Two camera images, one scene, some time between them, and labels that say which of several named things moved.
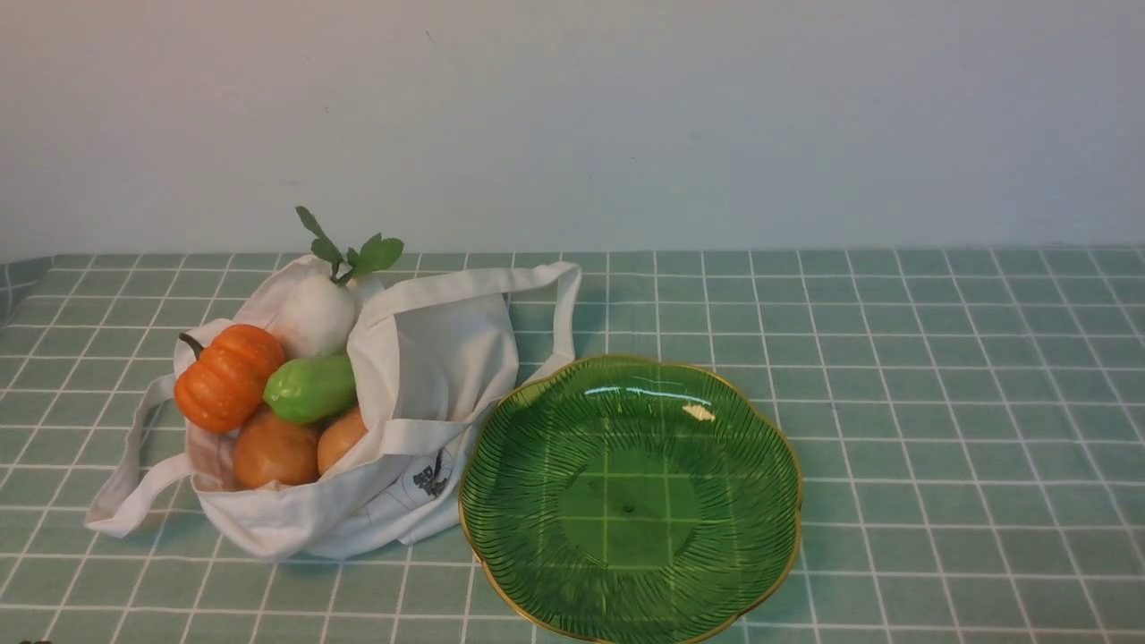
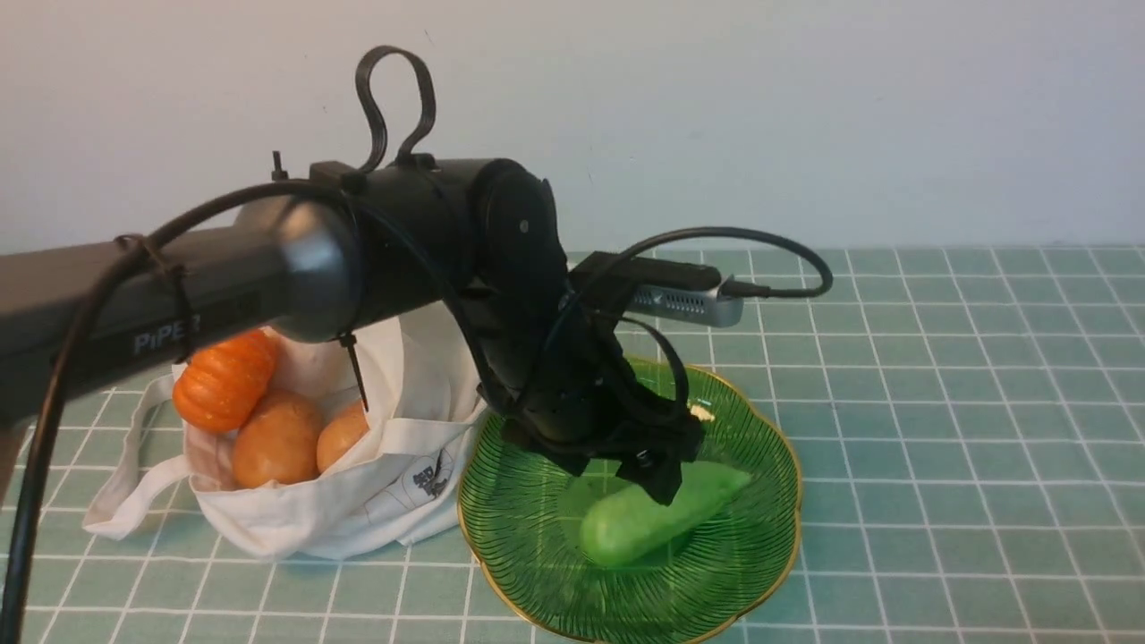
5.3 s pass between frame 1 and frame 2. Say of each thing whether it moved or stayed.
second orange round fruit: stayed
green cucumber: moved
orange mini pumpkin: stayed
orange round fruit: stayed
